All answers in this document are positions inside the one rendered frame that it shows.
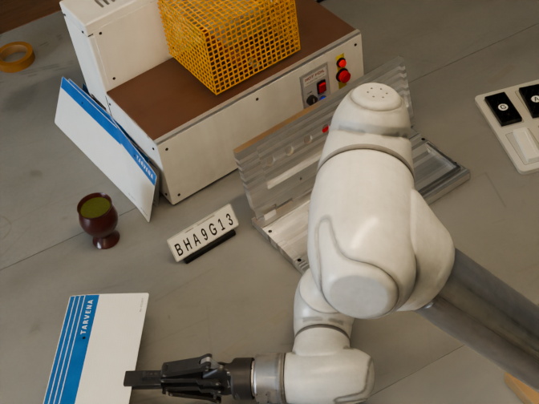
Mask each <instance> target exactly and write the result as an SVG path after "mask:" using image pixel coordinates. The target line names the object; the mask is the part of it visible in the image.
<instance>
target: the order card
mask: <svg viewBox="0 0 539 404"><path fill-rule="evenodd" d="M238 225H239V223H238V221H237V218H236V216H235V214H234V211H233V209H232V206H231V204H227V205H226V206H224V207H223V208H220V209H219V210H217V211H215V212H214V213H212V214H210V215H209V216H207V217H205V218H204V219H202V220H200V221H198V222H196V223H195V224H193V225H192V226H190V227H188V228H186V229H185V230H183V231H182V232H179V233H178V234H176V235H175V236H173V237H171V238H169V239H168V240H167V242H168V245H169V247H170V249H171V251H172V254H173V256H174V257H175V259H176V261H177V262H178V261H180V260H182V259H184V258H185V257H187V256H188V255H190V254H192V253H194V252H195V251H197V250H198V249H200V248H202V247H204V246H205V245H207V244H208V243H210V242H212V241H213V240H216V239H217V238H218V237H220V236H222V235H224V234H225V233H227V232H228V231H230V230H232V229H233V228H236V227H237V226H238Z"/></svg>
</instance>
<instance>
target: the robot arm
mask: <svg viewBox="0 0 539 404"><path fill-rule="evenodd" d="M410 130H411V122H410V118H409V114H408V111H407V106H406V104H405V102H404V100H403V98H402V97H401V96H400V95H399V94H398V93H397V92H396V91H395V90H394V89H392V88H391V87H389V86H387V85H384V84H380V83H365V84H363V85H361V86H359V87H356V88H354V89H352V90H351V91H350V92H349V93H348V94H347V95H346V96H345V98H344V99H343V100H342V102H341V103H340V104H339V105H338V107H337V109H336V111H335V113H334V115H333V118H332V121H331V125H330V130H329V135H328V136H327V138H326V142H325V145H324V148H323V150H322V155H321V158H320V160H319V164H318V170H317V173H316V178H315V184H314V188H313V191H312V193H311V197H310V207H309V216H308V227H307V252H308V258H309V263H310V268H309V269H308V270H307V271H306V272H305V273H304V274H303V276H302V278H301V280H300V281H299V283H298V287H297V289H296V292H295V296H294V347H293V349H292V352H290V353H283V352H281V353H258V354H257V355H256V357H255V361H254V358H234V359H233V361H232V362H230V363H225V362H215V361H214V360H213V359H212V357H213V356H212V354H210V353H207V354H205V355H203V356H201V357H198V358H189V359H183V360H178V361H173V362H164V363H163V365H162V367H161V370H127V371H125V375H124V386H131V387H132V390H154V389H162V394H166V391H168V395H169V396H172V397H179V398H192V399H200V400H206V401H210V402H215V403H221V398H222V397H223V396H224V395H225V396H226V395H230V394H231V395H232V396H233V398H234V399H235V400H254V398H256V401H257V403H259V404H273V403H281V404H285V403H289V404H356V403H359V402H363V401H366V400H367V399H368V398H369V397H370V396H371V393H372V391H373V388H374V384H375V371H374V362H373V359H372V357H371V356H369V355H368V354H366V353H364V352H363V351H361V350H359V349H355V348H351V347H350V339H351V331H352V324H353V323H354V320H355V318H358V319H376V318H380V317H384V316H387V315H388V314H390V313H393V312H395V311H412V310H413V311H415V312H416V313H418V314H419V315H420V316H422V317H424V318H425V319H427V320H428V321H430V322H431V323H432V324H434V325H436V326H437V327H439V328H440V329H442V330H443V331H444V332H446V333H448V334H450V335H451V336H453V337H454V338H455V339H457V340H458V341H460V342H462V343H463V344H465V345H466V346H467V347H469V348H470V349H472V350H474V351H475V352H477V353H478V354H480V355H481V356H483V357H484V358H486V359H488V360H489V361H490V362H492V363H493V364H495V365H496V366H498V367H500V368H501V369H502V370H504V371H505V372H507V373H508V374H511V375H512V376H514V377H515V378H516V379H518V380H519V381H521V382H523V383H524V384H526V385H527V386H528V387H530V388H531V389H533V390H535V391H536V392H538V393H539V306H538V305H536V304H534V303H533V302H532V301H531V300H529V299H528V298H526V297H525V296H523V295H522V294H520V293H519V292H517V291H516V290H515V289H514V288H512V287H511V286H509V285H508V284H506V283H505V282H503V281H502V280H501V279H500V278H498V277H496V276H495V275H494V274H492V273H490V272H489V271H488V270H487V269H485V268H484V267H483V266H481V265H479V264H478V263H477V262H475V261H474V260H473V259H471V258H470V257H468V256H467V255H465V254H464V253H463V252H461V251H460V250H459V249H458V248H456V247H454V244H453V242H452V238H451V235H450V233H449V232H448V230H447V229H446V228H445V227H444V226H443V225H442V224H441V222H440V221H439V219H438V218H437V217H436V215H435V214H434V213H433V211H432V210H431V209H430V208H429V206H428V204H427V203H426V202H425V200H424V198H423V197H422V196H421V195H420V194H419V193H418V192H417V191H416V190H415V174H414V166H413V159H412V150H411V142H410V141H409V136H410Z"/></svg>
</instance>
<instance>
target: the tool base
mask: <svg viewBox="0 0 539 404"><path fill-rule="evenodd" d="M412 128H413V125H412V126H411V130H410V136H409V141H410V142H411V150H412V159H413V166H414V174H415V190H416V191H419V190H420V189H421V188H423V187H425V186H427V185H428V184H430V183H431V182H433V181H434V180H436V179H438V178H440V177H441V176H442V175H444V174H445V173H447V172H449V171H451V170H452V169H453V167H452V166H450V165H449V164H447V163H446V162H445V161H443V160H442V159H441V158H440V157H439V156H437V155H436V154H435V153H433V152H432V151H430V150H429V149H428V148H427V147H426V143H427V142H429V141H428V140H426V139H425V140H422V138H423V136H422V135H421V134H420V133H419V132H416V131H415V130H413V129H412ZM429 143H430V142H429ZM430 144H431V145H432V146H433V147H435V148H436V149H438V150H439V151H440V152H442V151H441V150H440V149H439V148H437V147H436V146H435V145H433V144H432V143H430ZM442 153H443V152H442ZM443 154H445V153H443ZM445 155H446V154H445ZM446 156H447V155H446ZM447 157H448V158H449V159H451V160H452V161H453V162H455V160H453V159H452V158H450V157H449V156H447ZM457 164H458V163H457ZM458 165H459V164H458ZM459 166H460V167H461V169H460V171H458V172H457V173H455V174H454V175H452V176H450V177H448V178H447V179H446V180H444V181H442V182H441V183H439V184H437V185H436V186H435V187H433V188H431V189H430V190H428V191H427V192H425V193H424V194H422V195H421V196H422V197H423V199H424V200H425V202H426V203H427V204H428V205H429V204H431V203H432V202H434V201H435V200H437V199H439V198H440V197H441V196H443V195H445V194H446V193H448V192H450V191H451V190H452V189H454V188H456V187H457V186H459V185H461V184H462V183H463V182H465V181H466V180H469V179H470V171H469V170H468V169H466V168H463V167H462V166H461V165H459ZM312 191H313V190H312ZM312 191H310V192H308V193H306V194H305V195H304V196H301V197H300V198H298V199H296V200H295V201H292V198H291V199H289V200H287V201H286V202H284V203H283V204H280V205H279V206H277V207H276V206H271V207H269V208H267V209H266V210H264V211H263V214H264V215H263V216H260V217H259V218H255V217H254V218H252V219H251V220H252V224H253V226H254V227H255V228H256V229H257V230H258V231H259V232H260V233H261V234H262V235H263V236H264V237H265V238H266V239H267V240H268V241H269V242H270V243H271V244H272V245H273V246H274V247H275V248H276V249H277V250H278V251H279V252H280V253H281V254H282V255H283V256H284V257H285V258H286V259H287V260H288V261H289V262H290V263H291V264H292V265H293V266H294V267H295V268H296V269H297V270H298V271H299V272H300V273H301V274H302V275H303V274H304V273H305V272H306V271H307V270H308V269H309V268H310V263H309V258H308V252H307V227H308V216H309V207H310V197H311V193H312ZM269 230H272V232H271V233H269V232H268V231H269ZM298 259H301V261H298Z"/></svg>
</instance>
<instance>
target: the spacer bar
mask: <svg viewBox="0 0 539 404"><path fill-rule="evenodd" d="M513 135H514V137H515V139H516V141H517V143H518V144H519V146H520V148H521V150H522V152H523V154H524V156H525V158H526V160H527V162H528V163H529V162H533V161H537V160H539V150H538V148H537V146H536V144H535V143H534V141H533V138H532V136H531V135H530V134H529V131H528V129H527V127H523V128H518V129H514V130H513Z"/></svg>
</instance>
